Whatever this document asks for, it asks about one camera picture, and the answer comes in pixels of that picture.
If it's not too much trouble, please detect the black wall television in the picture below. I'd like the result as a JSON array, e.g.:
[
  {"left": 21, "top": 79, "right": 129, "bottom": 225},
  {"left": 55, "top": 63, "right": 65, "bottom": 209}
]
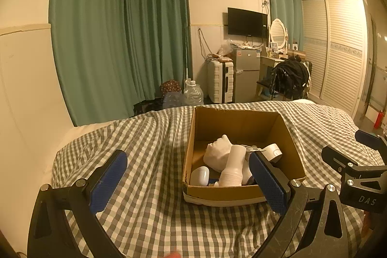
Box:
[{"left": 227, "top": 7, "right": 268, "bottom": 38}]

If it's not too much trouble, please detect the grey checked blanket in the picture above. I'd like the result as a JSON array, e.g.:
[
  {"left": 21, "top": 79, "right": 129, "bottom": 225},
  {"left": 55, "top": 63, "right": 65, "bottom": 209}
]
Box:
[{"left": 51, "top": 100, "right": 387, "bottom": 258}]

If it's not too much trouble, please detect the white suitcase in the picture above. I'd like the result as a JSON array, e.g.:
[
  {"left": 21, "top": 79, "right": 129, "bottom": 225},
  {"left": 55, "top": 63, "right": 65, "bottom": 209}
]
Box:
[{"left": 207, "top": 60, "right": 235, "bottom": 104}]

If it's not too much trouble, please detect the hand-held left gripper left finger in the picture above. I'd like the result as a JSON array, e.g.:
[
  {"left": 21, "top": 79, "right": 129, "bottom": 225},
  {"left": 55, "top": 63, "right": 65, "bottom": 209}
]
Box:
[{"left": 27, "top": 150, "right": 128, "bottom": 258}]

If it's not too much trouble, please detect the patterned bag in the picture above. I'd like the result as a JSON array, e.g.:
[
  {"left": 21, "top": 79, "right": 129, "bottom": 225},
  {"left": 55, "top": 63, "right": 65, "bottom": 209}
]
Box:
[{"left": 160, "top": 80, "right": 182, "bottom": 95}]

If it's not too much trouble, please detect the dark bag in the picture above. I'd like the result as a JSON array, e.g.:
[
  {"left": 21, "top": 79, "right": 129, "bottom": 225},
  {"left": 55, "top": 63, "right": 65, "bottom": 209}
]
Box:
[{"left": 133, "top": 99, "right": 164, "bottom": 117}]

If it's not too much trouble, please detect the white oval vanity mirror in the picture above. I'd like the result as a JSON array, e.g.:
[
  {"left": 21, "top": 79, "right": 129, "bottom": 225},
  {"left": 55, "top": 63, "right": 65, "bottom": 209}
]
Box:
[{"left": 268, "top": 19, "right": 288, "bottom": 51}]

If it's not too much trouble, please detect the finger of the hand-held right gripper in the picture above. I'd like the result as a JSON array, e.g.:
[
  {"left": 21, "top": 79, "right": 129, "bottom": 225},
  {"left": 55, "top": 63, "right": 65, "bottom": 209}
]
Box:
[
  {"left": 321, "top": 146, "right": 363, "bottom": 175},
  {"left": 355, "top": 130, "right": 387, "bottom": 153}
]

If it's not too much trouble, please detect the white dressing table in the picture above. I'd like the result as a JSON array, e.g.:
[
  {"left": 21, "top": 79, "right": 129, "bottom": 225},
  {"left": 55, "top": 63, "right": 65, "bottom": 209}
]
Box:
[{"left": 260, "top": 49, "right": 306, "bottom": 68}]

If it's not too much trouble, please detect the small white jar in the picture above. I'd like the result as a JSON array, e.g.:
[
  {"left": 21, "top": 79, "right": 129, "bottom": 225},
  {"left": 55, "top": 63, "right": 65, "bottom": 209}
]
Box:
[{"left": 190, "top": 166, "right": 210, "bottom": 186}]

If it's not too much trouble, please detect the large clear water bottle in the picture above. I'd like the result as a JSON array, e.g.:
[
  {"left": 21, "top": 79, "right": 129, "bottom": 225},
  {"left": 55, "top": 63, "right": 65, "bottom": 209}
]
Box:
[{"left": 183, "top": 80, "right": 204, "bottom": 107}]

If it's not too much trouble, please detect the chair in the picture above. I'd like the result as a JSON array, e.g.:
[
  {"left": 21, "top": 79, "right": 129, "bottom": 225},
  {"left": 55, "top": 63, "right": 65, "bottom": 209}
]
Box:
[{"left": 256, "top": 61, "right": 313, "bottom": 101}]

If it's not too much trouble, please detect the white plastic bottle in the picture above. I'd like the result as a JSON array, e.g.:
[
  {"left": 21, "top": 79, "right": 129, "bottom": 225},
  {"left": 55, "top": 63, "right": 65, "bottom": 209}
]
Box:
[{"left": 218, "top": 145, "right": 247, "bottom": 187}]

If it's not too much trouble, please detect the black jacket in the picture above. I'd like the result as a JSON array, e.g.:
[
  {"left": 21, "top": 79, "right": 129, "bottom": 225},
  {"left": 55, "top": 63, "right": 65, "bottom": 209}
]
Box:
[{"left": 270, "top": 57, "right": 310, "bottom": 98}]

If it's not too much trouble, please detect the white tape roll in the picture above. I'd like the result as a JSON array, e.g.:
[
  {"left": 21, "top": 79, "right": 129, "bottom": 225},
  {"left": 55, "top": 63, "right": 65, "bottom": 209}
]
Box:
[{"left": 257, "top": 143, "right": 283, "bottom": 163}]

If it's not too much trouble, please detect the red fire extinguisher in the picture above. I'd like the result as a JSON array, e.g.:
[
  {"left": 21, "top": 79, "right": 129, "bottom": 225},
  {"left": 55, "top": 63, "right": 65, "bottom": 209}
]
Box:
[{"left": 373, "top": 111, "right": 386, "bottom": 129}]

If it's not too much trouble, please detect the white louvred wardrobe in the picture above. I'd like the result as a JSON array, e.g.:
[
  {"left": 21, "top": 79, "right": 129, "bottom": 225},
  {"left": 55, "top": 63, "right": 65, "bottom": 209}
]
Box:
[{"left": 301, "top": 0, "right": 374, "bottom": 122}]

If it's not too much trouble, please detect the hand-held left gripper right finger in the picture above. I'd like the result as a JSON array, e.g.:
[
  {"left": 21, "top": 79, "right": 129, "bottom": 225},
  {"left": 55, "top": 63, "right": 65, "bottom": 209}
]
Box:
[{"left": 248, "top": 151, "right": 353, "bottom": 258}]

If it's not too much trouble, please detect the green curtain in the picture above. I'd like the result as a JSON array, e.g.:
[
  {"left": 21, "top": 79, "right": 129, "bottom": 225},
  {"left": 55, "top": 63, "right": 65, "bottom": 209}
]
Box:
[
  {"left": 122, "top": 0, "right": 192, "bottom": 106},
  {"left": 48, "top": 0, "right": 125, "bottom": 127},
  {"left": 265, "top": 0, "right": 303, "bottom": 51}
]

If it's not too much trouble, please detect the pack of water bottles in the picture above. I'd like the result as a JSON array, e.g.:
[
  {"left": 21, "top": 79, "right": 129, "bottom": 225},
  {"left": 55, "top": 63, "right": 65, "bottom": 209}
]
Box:
[{"left": 162, "top": 91, "right": 184, "bottom": 109}]

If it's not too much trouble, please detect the clear plastic bag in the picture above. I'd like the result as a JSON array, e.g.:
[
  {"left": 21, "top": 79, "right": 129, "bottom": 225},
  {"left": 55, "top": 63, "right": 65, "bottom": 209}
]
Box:
[{"left": 218, "top": 40, "right": 237, "bottom": 57}]

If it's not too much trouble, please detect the cardboard box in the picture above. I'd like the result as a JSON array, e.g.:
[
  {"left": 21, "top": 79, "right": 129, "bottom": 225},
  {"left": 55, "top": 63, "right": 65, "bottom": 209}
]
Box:
[{"left": 181, "top": 106, "right": 306, "bottom": 206}]

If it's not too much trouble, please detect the white pole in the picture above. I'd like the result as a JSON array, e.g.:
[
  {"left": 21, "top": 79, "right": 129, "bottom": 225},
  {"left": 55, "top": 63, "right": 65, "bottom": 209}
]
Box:
[{"left": 184, "top": 22, "right": 191, "bottom": 84}]

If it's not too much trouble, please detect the grey small fridge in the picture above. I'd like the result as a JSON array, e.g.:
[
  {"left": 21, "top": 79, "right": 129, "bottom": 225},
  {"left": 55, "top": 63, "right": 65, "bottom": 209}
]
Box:
[{"left": 231, "top": 48, "right": 261, "bottom": 103}]

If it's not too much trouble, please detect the wall cable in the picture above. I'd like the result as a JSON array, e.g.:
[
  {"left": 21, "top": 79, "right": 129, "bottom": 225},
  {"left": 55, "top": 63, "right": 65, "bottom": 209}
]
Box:
[{"left": 198, "top": 28, "right": 213, "bottom": 59}]

